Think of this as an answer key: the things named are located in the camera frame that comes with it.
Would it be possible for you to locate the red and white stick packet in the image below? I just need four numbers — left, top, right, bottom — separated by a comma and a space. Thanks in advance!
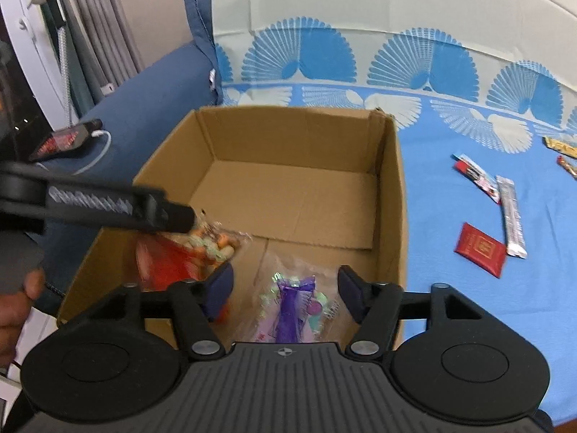
452, 153, 502, 206

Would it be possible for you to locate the silver stick packet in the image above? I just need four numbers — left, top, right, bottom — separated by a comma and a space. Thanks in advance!
495, 175, 528, 260

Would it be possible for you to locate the red snack packet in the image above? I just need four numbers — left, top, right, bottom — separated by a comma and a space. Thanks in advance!
135, 232, 232, 324

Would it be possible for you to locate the purple candy wrapper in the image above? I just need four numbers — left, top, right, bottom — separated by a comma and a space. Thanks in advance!
270, 273, 316, 344

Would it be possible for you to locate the braided steamer hose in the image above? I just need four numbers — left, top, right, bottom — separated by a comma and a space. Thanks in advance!
56, 27, 75, 129

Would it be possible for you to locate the white charging cable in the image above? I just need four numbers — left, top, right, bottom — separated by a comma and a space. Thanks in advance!
34, 128, 113, 176

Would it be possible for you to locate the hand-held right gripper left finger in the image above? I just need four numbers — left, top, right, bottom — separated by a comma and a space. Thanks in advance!
103, 262, 235, 362

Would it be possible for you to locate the black smartphone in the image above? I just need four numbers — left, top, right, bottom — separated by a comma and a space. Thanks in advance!
28, 118, 104, 162

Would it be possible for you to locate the blue sofa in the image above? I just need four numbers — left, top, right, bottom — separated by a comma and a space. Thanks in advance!
22, 0, 221, 298

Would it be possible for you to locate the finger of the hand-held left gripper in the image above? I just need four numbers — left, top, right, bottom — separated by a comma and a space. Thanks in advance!
135, 186, 198, 235

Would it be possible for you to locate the person's left hand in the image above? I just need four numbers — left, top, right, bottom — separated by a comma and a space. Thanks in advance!
0, 267, 46, 368

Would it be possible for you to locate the yellow snack packet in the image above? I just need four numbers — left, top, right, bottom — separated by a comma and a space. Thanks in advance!
542, 135, 577, 158

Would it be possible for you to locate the clear pink-label snack bag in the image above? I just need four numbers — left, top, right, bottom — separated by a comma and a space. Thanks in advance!
234, 253, 357, 344

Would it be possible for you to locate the brown cardboard box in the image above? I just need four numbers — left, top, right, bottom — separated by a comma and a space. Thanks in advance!
56, 106, 410, 353

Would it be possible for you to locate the blue fan-print sheet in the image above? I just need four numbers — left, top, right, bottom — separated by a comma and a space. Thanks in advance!
210, 0, 577, 425

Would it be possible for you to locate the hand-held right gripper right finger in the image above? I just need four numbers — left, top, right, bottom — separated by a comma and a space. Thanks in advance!
338, 265, 472, 362

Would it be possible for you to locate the clear bag of mixed nuts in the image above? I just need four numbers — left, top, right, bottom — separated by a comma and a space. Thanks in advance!
182, 210, 253, 276

